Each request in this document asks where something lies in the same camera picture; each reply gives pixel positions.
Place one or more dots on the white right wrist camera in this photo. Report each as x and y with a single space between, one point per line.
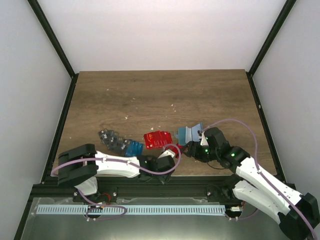
203 139

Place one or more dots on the red credit card pile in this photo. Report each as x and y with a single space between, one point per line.
157 139

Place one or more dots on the light blue slotted cable duct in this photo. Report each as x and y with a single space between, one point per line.
202 210

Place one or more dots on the black frame post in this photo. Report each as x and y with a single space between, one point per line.
277 25
40 15

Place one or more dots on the black credit card pile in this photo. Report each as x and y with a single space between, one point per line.
114 142

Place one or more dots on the black left frame post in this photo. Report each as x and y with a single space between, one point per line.
40 15

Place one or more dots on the blue card holder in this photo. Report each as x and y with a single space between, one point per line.
189 134

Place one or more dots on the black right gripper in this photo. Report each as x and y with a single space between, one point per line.
194 147

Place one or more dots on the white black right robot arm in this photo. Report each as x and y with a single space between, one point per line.
296 214

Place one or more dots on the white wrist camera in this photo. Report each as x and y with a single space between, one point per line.
167 153
203 139

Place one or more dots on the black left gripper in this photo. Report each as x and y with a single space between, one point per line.
165 177

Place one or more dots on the grey metal base plate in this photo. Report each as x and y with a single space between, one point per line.
251 226

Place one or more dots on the black right frame post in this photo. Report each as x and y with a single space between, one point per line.
277 25

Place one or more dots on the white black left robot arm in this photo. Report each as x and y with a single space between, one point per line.
80 166

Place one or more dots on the black front frame rail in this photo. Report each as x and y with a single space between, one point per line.
215 188

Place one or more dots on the single red credit card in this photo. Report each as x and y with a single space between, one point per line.
179 146

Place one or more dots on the blue credit card pile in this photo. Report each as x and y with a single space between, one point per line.
134 148

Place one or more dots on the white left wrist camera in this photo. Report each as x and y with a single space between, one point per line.
167 153

